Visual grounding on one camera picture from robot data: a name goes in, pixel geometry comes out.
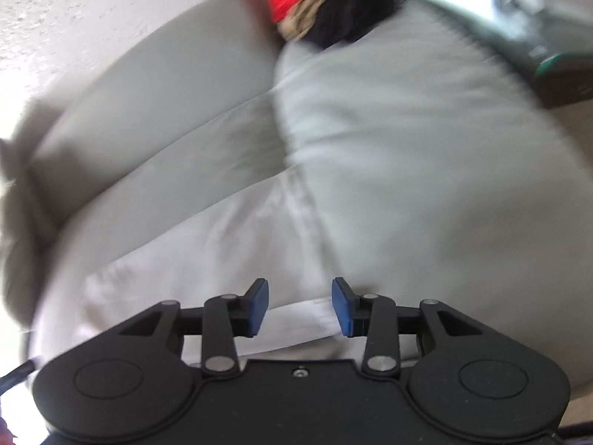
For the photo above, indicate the light grey t-shirt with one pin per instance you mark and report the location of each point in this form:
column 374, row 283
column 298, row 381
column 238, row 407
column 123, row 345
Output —
column 208, row 250

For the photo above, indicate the black folded garment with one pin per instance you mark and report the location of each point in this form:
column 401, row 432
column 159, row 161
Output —
column 356, row 9

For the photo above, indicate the tan folded garment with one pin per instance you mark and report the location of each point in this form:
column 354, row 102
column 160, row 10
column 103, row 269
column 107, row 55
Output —
column 301, row 23

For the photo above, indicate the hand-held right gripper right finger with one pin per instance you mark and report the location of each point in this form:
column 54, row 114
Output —
column 342, row 308

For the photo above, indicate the glass side table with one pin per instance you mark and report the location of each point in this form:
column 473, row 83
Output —
column 519, row 23

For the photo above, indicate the olive throw pillow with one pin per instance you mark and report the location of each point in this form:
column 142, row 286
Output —
column 23, row 241

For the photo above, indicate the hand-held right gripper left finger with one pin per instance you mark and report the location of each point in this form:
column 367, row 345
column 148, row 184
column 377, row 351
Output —
column 257, row 308

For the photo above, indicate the grey sofa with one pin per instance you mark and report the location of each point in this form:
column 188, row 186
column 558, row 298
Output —
column 417, row 148

